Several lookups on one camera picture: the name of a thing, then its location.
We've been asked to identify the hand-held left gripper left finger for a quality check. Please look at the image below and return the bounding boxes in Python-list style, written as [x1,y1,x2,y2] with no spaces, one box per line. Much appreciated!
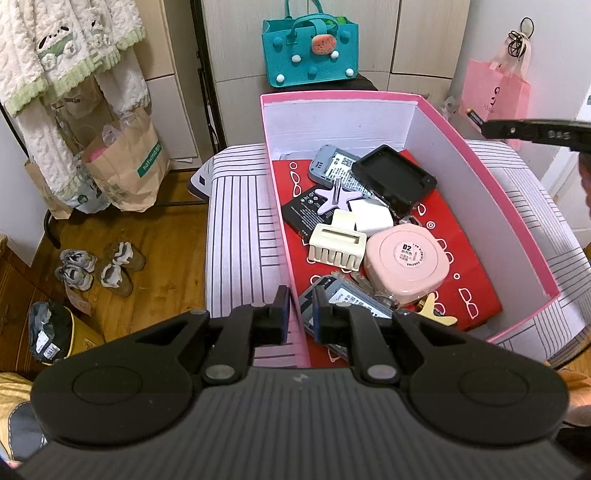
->
[134,285,291,386]

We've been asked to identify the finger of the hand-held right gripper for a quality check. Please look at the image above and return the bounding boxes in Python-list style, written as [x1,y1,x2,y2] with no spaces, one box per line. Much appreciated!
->
[480,117,591,153]

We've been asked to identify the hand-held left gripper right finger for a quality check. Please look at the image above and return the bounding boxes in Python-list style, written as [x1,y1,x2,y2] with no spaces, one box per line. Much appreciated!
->
[311,286,467,386]

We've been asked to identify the white pocket router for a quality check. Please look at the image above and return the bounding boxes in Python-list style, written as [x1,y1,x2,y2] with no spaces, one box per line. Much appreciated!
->
[298,274,393,356]

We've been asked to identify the beige hair claw clip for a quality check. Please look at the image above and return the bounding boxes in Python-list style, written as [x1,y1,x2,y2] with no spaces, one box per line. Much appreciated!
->
[308,210,368,271]

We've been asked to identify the pink cardboard box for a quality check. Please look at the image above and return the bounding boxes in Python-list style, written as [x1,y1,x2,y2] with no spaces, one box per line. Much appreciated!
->
[259,90,560,370]

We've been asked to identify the pink compact case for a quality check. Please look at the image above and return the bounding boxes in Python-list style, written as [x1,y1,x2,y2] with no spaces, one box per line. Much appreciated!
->
[363,224,451,306]

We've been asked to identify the black battery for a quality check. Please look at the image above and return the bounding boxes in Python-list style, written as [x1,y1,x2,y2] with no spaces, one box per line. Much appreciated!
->
[281,185,342,245]

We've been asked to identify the white charger plug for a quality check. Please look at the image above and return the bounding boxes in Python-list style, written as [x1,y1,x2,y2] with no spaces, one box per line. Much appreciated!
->
[348,198,394,234]

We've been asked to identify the purple star hair clip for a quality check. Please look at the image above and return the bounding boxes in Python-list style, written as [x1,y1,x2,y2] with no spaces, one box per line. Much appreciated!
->
[314,178,365,217]

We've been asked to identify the yellow star hair clip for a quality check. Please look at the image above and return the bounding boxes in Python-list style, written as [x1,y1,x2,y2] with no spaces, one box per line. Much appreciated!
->
[416,292,459,328]

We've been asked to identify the black phone case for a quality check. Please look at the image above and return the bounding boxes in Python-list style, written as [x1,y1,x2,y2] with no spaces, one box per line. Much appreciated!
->
[351,144,438,217]

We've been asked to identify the pink shopping bag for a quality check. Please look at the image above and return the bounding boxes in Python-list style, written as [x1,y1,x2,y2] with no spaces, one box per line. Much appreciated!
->
[458,44,531,123]

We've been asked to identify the white wardrobe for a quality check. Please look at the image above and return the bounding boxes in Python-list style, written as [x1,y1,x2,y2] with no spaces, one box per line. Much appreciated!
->
[203,0,472,148]

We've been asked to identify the beige shoe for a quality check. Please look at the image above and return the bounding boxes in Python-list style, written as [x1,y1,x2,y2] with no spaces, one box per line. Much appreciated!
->
[104,241,146,271]
[100,263,134,296]

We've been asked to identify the black suitcase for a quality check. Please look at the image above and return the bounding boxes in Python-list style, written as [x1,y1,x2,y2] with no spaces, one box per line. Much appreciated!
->
[268,71,378,95]

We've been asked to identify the yellow bin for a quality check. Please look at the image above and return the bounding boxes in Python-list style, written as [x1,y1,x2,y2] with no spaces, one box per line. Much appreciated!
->
[60,307,109,365]

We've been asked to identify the brown paper bag green label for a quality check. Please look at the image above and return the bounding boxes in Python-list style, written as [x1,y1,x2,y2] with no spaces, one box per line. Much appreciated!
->
[83,106,172,210]

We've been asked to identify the white printed plastic bag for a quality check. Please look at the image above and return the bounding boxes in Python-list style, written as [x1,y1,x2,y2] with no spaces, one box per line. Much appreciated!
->
[65,161,112,214]

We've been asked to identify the dark plastic bag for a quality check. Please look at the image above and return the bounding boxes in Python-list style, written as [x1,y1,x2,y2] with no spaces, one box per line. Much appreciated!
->
[28,301,70,363]

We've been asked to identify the beige cabinet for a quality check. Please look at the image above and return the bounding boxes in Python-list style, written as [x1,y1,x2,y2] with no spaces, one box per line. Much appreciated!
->
[134,0,222,162]

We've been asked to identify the teal felt handbag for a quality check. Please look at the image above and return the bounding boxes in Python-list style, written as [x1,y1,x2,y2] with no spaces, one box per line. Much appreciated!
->
[262,0,358,89]

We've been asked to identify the plain brown paper bag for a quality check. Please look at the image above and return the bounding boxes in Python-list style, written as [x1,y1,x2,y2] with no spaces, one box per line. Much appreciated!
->
[24,157,75,220]

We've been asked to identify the yellow patterned quilt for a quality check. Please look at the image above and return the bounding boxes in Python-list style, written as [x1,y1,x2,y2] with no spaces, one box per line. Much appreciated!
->
[0,371,47,462]

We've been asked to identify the black hair ties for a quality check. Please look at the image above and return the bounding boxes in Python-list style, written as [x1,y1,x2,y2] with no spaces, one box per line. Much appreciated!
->
[505,17,536,61]

